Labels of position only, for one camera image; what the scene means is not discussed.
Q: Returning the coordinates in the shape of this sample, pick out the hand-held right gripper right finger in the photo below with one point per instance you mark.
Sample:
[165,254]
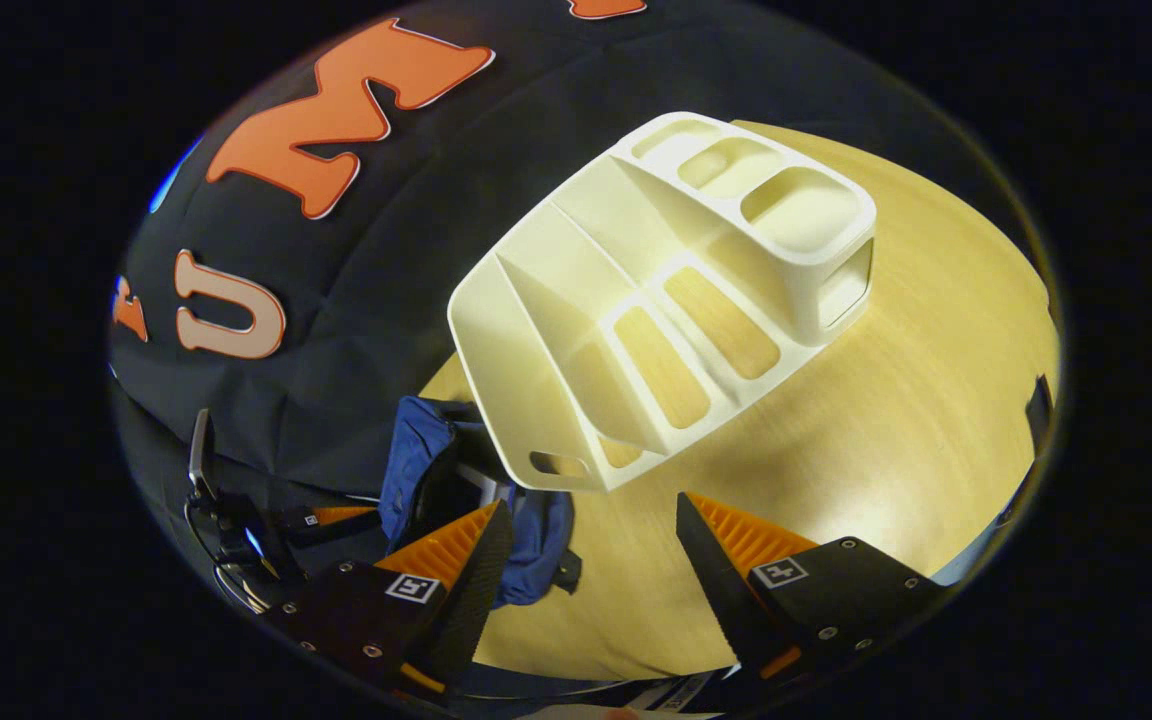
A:
[716,590]

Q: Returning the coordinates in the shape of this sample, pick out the blue schoolbag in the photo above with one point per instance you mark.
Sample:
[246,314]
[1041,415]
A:
[416,450]

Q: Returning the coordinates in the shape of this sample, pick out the white bookshelf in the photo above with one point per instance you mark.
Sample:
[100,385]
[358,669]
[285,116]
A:
[576,270]

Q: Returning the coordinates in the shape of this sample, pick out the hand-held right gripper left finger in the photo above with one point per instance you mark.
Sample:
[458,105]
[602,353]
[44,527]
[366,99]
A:
[471,600]

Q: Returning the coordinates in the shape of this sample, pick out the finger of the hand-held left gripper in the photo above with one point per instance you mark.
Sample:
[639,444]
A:
[301,525]

